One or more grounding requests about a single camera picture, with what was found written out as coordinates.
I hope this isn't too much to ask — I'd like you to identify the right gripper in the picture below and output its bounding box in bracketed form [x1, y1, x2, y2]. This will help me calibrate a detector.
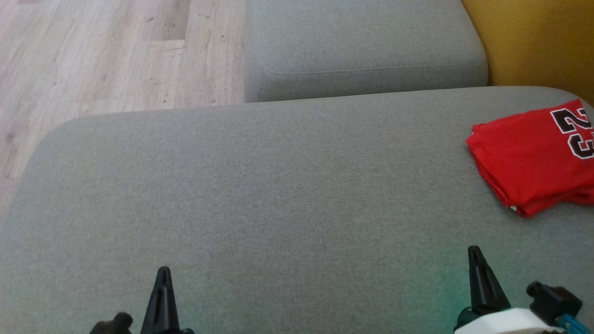
[453, 245, 565, 334]

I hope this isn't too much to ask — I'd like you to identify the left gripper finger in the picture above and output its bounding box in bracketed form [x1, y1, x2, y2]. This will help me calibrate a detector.
[139, 266, 181, 334]

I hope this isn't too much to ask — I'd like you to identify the red Bulls 23 jersey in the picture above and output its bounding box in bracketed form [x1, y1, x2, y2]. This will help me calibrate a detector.
[465, 98, 594, 214]

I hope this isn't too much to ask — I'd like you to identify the large grey sofa chaise cushion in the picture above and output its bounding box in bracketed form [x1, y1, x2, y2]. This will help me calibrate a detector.
[0, 86, 594, 334]

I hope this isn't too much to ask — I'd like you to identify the yellow sofa back cushion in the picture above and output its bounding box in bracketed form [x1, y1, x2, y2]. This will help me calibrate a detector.
[461, 0, 594, 106]

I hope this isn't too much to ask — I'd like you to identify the grey sofa seat cushion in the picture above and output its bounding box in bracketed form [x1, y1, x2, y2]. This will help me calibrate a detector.
[244, 0, 489, 103]

